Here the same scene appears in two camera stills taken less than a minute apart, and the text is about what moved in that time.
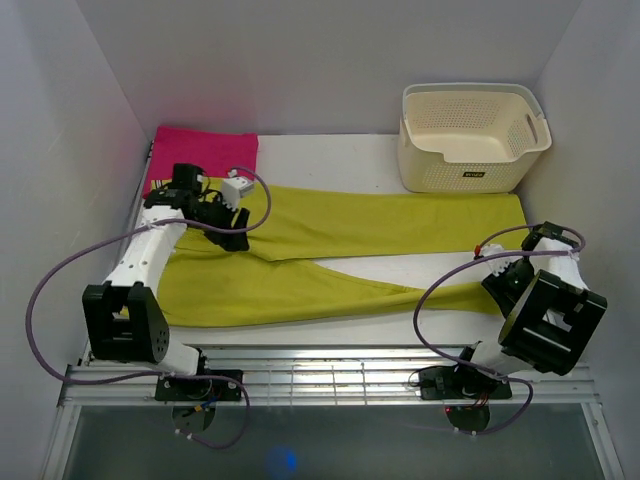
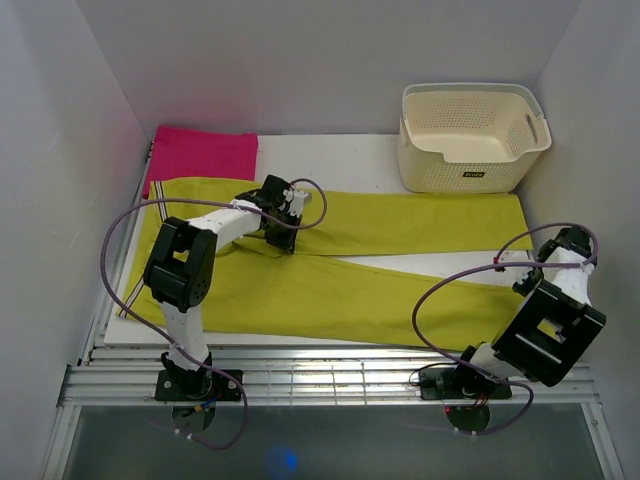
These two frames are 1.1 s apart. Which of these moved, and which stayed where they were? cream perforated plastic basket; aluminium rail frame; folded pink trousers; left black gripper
Moved: left black gripper
Stayed: folded pink trousers; cream perforated plastic basket; aluminium rail frame
